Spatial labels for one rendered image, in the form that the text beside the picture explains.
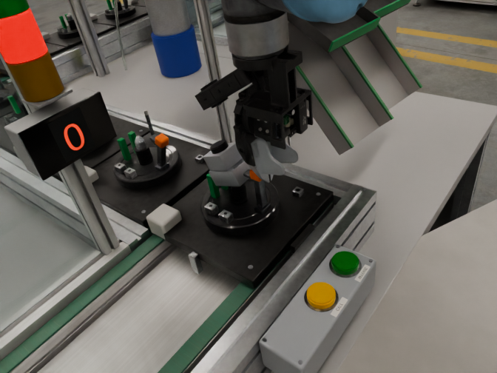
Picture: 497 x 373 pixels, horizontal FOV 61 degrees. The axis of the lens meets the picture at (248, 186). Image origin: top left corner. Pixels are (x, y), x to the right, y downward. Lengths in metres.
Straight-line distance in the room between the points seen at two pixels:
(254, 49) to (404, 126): 0.73
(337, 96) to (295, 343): 0.50
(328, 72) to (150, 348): 0.61
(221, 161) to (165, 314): 0.26
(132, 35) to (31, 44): 1.44
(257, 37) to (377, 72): 0.54
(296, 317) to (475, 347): 0.27
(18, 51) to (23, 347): 0.42
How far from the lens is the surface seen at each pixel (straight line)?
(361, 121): 0.90
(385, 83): 1.02
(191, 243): 0.72
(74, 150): 0.62
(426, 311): 0.76
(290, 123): 0.57
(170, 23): 1.57
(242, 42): 0.52
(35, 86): 0.58
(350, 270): 0.65
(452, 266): 0.83
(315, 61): 0.90
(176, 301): 0.72
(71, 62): 1.85
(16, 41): 0.57
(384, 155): 1.07
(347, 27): 0.82
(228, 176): 0.69
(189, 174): 0.88
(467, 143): 1.14
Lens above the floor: 1.46
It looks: 38 degrees down
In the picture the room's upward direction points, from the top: 10 degrees counter-clockwise
